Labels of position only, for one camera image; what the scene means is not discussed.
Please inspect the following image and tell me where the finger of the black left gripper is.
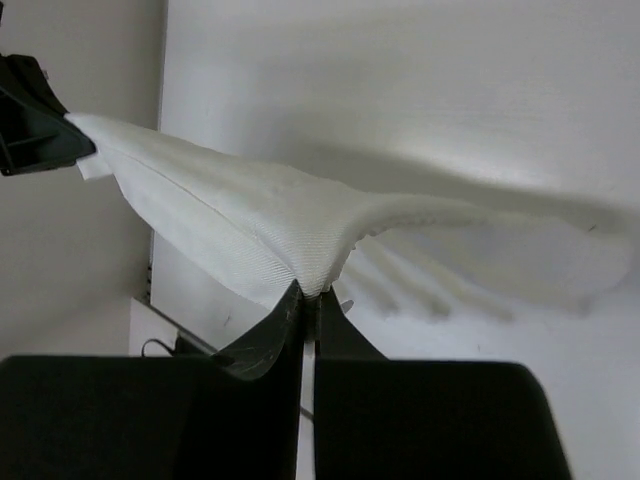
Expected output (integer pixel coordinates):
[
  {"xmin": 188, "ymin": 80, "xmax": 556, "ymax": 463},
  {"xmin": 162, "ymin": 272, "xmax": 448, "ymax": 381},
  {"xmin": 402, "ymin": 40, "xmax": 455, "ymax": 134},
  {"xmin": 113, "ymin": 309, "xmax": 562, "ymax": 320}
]
[
  {"xmin": 1, "ymin": 108, "xmax": 96, "ymax": 176},
  {"xmin": 1, "ymin": 54, "xmax": 68, "ymax": 116}
]

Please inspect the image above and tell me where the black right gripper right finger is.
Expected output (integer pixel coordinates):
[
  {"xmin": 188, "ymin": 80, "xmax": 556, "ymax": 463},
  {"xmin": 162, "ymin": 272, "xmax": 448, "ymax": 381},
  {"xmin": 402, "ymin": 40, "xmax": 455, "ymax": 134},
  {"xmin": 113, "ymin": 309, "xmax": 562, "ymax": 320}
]
[{"xmin": 313, "ymin": 292, "xmax": 571, "ymax": 479}]

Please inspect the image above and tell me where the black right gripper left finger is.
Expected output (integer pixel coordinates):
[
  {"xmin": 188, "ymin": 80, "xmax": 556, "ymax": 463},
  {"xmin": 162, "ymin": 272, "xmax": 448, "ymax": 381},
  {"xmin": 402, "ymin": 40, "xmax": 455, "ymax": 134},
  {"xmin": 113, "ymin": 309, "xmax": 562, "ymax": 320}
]
[{"xmin": 1, "ymin": 284, "xmax": 303, "ymax": 479}]

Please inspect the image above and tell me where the white pleated skirt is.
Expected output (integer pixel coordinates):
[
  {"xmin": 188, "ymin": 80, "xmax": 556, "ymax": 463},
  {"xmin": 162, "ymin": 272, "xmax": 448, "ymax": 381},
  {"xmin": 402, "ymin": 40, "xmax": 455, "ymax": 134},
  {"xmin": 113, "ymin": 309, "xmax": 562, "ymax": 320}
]
[{"xmin": 69, "ymin": 113, "xmax": 634, "ymax": 319}]

